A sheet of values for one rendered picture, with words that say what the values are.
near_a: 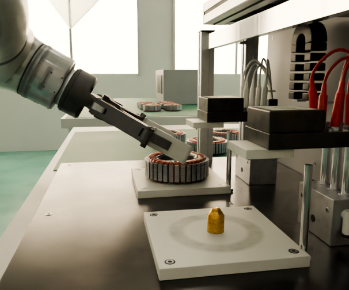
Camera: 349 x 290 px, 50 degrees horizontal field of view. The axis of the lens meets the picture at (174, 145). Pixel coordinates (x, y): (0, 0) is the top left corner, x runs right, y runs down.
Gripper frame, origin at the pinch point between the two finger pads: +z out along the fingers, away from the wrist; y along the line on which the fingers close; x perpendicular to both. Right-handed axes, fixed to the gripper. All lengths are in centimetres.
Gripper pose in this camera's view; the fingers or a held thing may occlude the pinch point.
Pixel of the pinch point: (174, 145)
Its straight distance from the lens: 65.4
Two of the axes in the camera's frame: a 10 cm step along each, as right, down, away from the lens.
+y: 1.8, 1.8, -9.7
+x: 4.8, -8.7, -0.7
